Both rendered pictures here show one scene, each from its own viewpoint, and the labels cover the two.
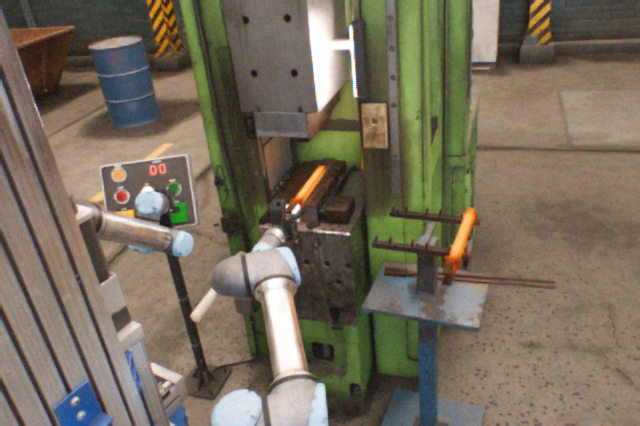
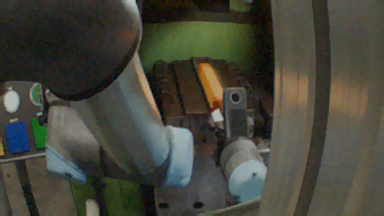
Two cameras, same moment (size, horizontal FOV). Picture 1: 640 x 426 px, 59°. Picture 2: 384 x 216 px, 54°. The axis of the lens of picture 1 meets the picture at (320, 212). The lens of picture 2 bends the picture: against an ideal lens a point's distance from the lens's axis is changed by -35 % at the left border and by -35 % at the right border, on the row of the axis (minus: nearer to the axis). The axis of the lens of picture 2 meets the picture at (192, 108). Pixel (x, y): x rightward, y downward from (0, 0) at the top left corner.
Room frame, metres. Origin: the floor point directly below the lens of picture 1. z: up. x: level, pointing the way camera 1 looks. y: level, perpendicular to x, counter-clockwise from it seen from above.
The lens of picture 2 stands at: (0.91, 0.68, 1.44)
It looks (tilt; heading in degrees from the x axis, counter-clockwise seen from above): 21 degrees down; 333
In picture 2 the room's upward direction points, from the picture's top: 1 degrees clockwise
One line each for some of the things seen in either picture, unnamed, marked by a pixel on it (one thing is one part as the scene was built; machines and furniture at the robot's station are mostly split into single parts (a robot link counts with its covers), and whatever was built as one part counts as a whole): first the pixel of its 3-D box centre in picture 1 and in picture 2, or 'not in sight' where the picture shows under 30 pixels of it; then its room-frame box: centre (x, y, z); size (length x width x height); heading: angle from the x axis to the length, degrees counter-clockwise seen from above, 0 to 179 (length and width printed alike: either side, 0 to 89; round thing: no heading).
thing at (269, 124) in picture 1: (300, 105); not in sight; (2.13, 0.03, 1.32); 0.42 x 0.20 x 0.10; 159
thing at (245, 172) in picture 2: (265, 251); (247, 178); (1.62, 0.20, 0.98); 0.11 x 0.08 x 0.09; 159
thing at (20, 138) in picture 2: not in sight; (16, 137); (1.93, 0.65, 1.01); 0.07 x 0.05 x 0.07; 94
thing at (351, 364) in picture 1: (337, 320); not in sight; (2.12, -0.03, 0.23); 0.55 x 0.37 x 0.47; 159
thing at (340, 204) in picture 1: (341, 209); (276, 117); (1.92, -0.08, 0.95); 0.12 x 0.08 x 0.06; 159
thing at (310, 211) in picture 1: (310, 187); (199, 94); (2.13, 0.03, 0.96); 0.42 x 0.20 x 0.09; 159
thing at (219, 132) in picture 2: (282, 229); (234, 147); (1.77, 0.14, 0.98); 0.12 x 0.08 x 0.09; 159
